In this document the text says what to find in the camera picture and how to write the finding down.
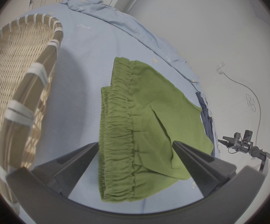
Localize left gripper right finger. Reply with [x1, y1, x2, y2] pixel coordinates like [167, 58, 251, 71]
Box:
[172, 140, 237, 198]

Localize round woven basket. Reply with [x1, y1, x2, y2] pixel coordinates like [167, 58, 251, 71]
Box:
[0, 14, 63, 216]

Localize bed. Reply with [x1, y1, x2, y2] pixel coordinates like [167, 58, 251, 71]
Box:
[18, 2, 270, 215]

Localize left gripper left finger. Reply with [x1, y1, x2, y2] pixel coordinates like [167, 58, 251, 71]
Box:
[32, 142, 99, 198]

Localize pale blue quilt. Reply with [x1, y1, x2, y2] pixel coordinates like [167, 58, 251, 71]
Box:
[61, 0, 201, 89]

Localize green shorts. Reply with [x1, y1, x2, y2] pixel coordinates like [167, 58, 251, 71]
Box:
[98, 57, 214, 203]

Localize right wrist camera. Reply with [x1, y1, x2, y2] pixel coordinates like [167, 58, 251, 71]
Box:
[242, 130, 254, 142]

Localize dark blue garment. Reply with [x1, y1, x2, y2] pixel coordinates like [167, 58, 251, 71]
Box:
[195, 92, 215, 156]

